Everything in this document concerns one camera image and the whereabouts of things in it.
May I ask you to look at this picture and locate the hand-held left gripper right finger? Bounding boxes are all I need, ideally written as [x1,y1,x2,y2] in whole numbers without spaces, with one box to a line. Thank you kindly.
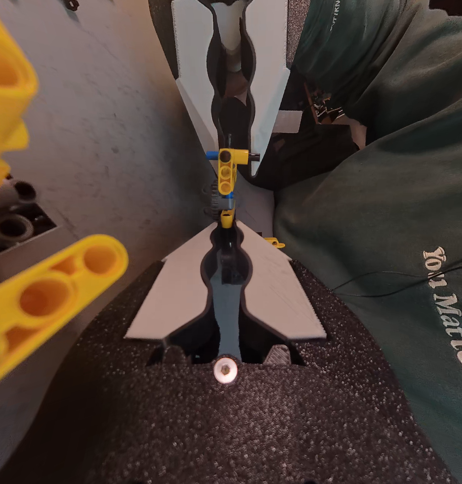
[234,220,327,344]

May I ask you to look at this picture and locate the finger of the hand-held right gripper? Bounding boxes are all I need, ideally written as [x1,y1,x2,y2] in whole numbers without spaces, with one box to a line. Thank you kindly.
[171,0,223,152]
[240,0,293,178]

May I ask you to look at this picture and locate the thin black cable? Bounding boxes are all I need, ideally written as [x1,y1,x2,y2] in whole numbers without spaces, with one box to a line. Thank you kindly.
[331,261,462,299]

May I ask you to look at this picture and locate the person's right forearm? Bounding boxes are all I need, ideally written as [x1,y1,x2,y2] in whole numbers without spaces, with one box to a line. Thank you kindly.
[293,0,462,152]

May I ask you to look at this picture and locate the yellow lego gear subassembly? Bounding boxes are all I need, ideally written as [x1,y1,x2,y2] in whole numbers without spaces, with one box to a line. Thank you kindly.
[203,133,285,286]

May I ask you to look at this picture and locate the yellow black lego model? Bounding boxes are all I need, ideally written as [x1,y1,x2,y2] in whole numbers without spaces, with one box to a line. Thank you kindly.
[0,0,130,388]

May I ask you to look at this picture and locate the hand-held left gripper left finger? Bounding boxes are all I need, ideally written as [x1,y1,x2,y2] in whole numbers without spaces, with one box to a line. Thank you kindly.
[124,222,219,346]

